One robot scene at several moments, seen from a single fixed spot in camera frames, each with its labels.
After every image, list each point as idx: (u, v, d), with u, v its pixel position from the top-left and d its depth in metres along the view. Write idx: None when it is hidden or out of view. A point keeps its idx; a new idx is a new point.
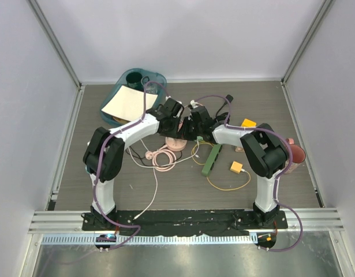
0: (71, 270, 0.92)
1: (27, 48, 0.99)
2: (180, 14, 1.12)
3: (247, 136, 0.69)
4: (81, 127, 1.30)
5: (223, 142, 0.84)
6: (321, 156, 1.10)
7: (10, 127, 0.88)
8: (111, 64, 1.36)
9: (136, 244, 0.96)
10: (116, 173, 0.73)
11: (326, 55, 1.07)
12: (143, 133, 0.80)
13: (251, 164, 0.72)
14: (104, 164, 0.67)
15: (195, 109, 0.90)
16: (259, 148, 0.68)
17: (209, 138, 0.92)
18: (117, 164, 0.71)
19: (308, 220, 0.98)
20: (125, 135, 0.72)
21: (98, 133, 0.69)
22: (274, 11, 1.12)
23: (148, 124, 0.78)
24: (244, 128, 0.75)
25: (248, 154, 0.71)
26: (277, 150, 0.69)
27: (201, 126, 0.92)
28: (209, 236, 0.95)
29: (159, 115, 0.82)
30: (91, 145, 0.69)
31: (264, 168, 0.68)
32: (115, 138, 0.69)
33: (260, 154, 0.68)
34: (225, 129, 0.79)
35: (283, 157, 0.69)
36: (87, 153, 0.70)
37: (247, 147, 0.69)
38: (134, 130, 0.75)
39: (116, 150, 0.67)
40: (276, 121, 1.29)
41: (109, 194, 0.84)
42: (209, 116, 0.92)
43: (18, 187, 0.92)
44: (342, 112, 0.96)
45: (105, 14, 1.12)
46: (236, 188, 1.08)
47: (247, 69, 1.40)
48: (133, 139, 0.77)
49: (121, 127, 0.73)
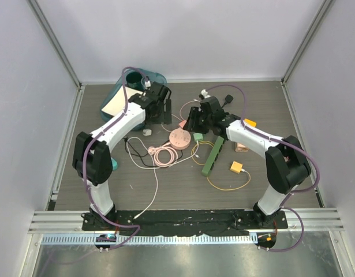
0: (71, 270, 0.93)
1: (27, 47, 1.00)
2: (180, 14, 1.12)
3: (276, 153, 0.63)
4: (82, 127, 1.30)
5: (236, 139, 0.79)
6: (321, 156, 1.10)
7: (10, 127, 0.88)
8: (111, 64, 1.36)
9: (136, 244, 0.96)
10: (108, 173, 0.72)
11: (327, 54, 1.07)
12: (128, 126, 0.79)
13: (269, 176, 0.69)
14: (92, 169, 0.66)
15: (205, 100, 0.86)
16: (285, 165, 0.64)
17: (220, 132, 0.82)
18: (107, 165, 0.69)
19: (308, 220, 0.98)
20: (108, 136, 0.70)
21: (81, 138, 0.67)
22: (274, 11, 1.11)
23: (132, 116, 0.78)
24: (268, 137, 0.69)
25: (268, 168, 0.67)
26: (300, 167, 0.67)
27: (211, 118, 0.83)
28: (209, 236, 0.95)
29: (143, 101, 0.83)
30: (77, 152, 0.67)
31: (284, 186, 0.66)
32: (99, 142, 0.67)
33: (284, 173, 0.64)
34: (249, 133, 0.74)
35: (305, 173, 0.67)
36: (74, 161, 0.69)
37: (274, 164, 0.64)
38: (116, 127, 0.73)
39: (101, 156, 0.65)
40: (275, 120, 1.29)
41: (104, 196, 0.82)
42: (220, 108, 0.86)
43: (18, 187, 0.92)
44: (342, 112, 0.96)
45: (105, 14, 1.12)
46: (236, 188, 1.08)
47: (247, 69, 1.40)
48: (118, 136, 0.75)
49: (103, 128, 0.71)
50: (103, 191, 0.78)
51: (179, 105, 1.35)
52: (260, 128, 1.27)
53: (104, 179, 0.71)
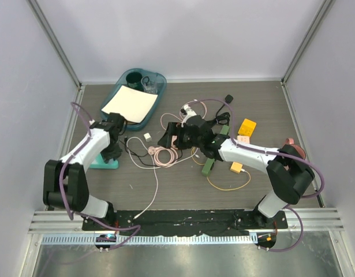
0: (71, 270, 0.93)
1: (27, 47, 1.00)
2: (180, 13, 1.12)
3: (276, 165, 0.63)
4: (82, 127, 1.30)
5: (231, 159, 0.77)
6: (321, 156, 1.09)
7: (10, 126, 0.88)
8: (111, 64, 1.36)
9: (136, 244, 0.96)
10: (86, 199, 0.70)
11: (326, 55, 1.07)
12: (97, 149, 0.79)
13: (276, 190, 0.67)
14: (70, 196, 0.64)
15: (189, 123, 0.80)
16: (288, 176, 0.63)
17: (213, 154, 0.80)
18: (84, 190, 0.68)
19: (308, 220, 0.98)
20: (79, 157, 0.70)
21: (50, 168, 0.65)
22: (274, 11, 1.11)
23: (97, 139, 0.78)
24: (264, 150, 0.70)
25: (273, 182, 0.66)
26: (304, 174, 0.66)
27: (201, 141, 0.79)
28: (209, 236, 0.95)
29: (104, 125, 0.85)
30: (47, 183, 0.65)
31: (294, 196, 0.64)
32: (72, 165, 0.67)
33: (290, 183, 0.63)
34: (246, 149, 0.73)
35: (309, 178, 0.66)
36: (45, 194, 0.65)
37: (277, 178, 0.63)
38: (85, 149, 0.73)
39: (78, 176, 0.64)
40: (275, 120, 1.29)
41: (94, 208, 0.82)
42: (208, 127, 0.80)
43: (18, 187, 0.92)
44: (342, 112, 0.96)
45: (105, 14, 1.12)
46: (236, 188, 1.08)
47: (247, 69, 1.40)
48: (89, 158, 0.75)
49: (72, 152, 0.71)
50: (89, 206, 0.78)
51: (179, 105, 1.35)
52: (261, 127, 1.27)
53: (81, 208, 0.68)
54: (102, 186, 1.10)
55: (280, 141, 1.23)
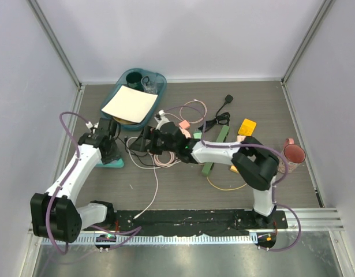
0: (71, 270, 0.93)
1: (28, 47, 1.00)
2: (180, 14, 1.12)
3: (238, 156, 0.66)
4: (82, 127, 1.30)
5: (206, 160, 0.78)
6: (321, 156, 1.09)
7: (10, 126, 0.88)
8: (111, 64, 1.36)
9: (136, 244, 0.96)
10: (79, 225, 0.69)
11: (326, 54, 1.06)
12: (88, 168, 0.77)
13: (247, 181, 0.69)
14: (59, 231, 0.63)
15: (165, 130, 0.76)
16: (253, 165, 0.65)
17: (189, 159, 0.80)
18: (75, 220, 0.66)
19: (308, 220, 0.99)
20: (66, 189, 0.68)
21: (36, 203, 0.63)
22: (274, 11, 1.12)
23: (86, 160, 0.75)
24: (228, 145, 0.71)
25: (242, 173, 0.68)
26: (270, 161, 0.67)
27: (176, 148, 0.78)
28: (209, 236, 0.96)
29: (93, 139, 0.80)
30: (36, 216, 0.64)
31: (263, 184, 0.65)
32: (59, 199, 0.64)
33: (256, 171, 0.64)
34: (212, 149, 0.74)
35: (275, 164, 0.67)
36: (36, 227, 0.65)
37: (242, 168, 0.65)
38: (73, 176, 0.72)
39: (64, 214, 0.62)
40: (275, 120, 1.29)
41: (92, 219, 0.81)
42: (182, 134, 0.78)
43: (18, 187, 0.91)
44: (342, 112, 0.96)
45: (105, 14, 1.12)
46: (237, 188, 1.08)
47: (247, 69, 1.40)
48: (79, 183, 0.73)
49: (59, 182, 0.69)
50: (87, 219, 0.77)
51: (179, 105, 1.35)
52: (261, 128, 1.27)
53: (76, 234, 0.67)
54: (102, 186, 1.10)
55: (281, 141, 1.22)
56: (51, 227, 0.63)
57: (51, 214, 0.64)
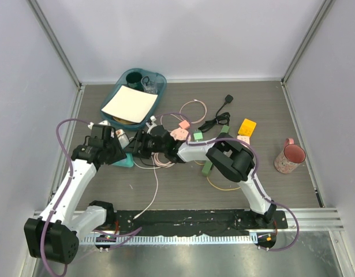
0: (71, 270, 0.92)
1: (28, 47, 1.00)
2: (180, 14, 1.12)
3: (212, 151, 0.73)
4: (82, 127, 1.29)
5: (190, 158, 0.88)
6: (321, 156, 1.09)
7: (10, 126, 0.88)
8: (111, 64, 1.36)
9: (136, 244, 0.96)
10: (77, 246, 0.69)
11: (327, 54, 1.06)
12: (82, 186, 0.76)
13: (225, 174, 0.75)
14: (55, 254, 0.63)
15: (156, 133, 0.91)
16: (226, 158, 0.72)
17: (176, 159, 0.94)
18: (71, 243, 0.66)
19: (308, 220, 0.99)
20: (60, 213, 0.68)
21: (31, 229, 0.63)
22: (274, 11, 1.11)
23: (80, 178, 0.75)
24: (206, 142, 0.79)
25: (218, 167, 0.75)
26: (242, 154, 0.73)
27: (165, 148, 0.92)
28: (209, 236, 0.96)
29: (86, 154, 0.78)
30: (32, 242, 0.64)
31: (237, 176, 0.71)
32: (54, 224, 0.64)
33: (228, 163, 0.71)
34: (190, 147, 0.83)
35: (248, 157, 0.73)
36: (33, 251, 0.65)
37: (216, 160, 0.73)
38: (67, 198, 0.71)
39: (59, 239, 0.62)
40: (275, 120, 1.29)
41: (91, 227, 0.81)
42: (169, 136, 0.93)
43: (18, 187, 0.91)
44: (342, 112, 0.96)
45: (105, 14, 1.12)
46: (237, 188, 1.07)
47: (247, 69, 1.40)
48: (74, 203, 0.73)
49: (52, 205, 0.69)
50: (86, 226, 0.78)
51: (179, 105, 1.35)
52: (261, 128, 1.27)
53: (73, 253, 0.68)
54: (102, 187, 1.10)
55: (281, 141, 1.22)
56: (47, 251, 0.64)
57: (47, 238, 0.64)
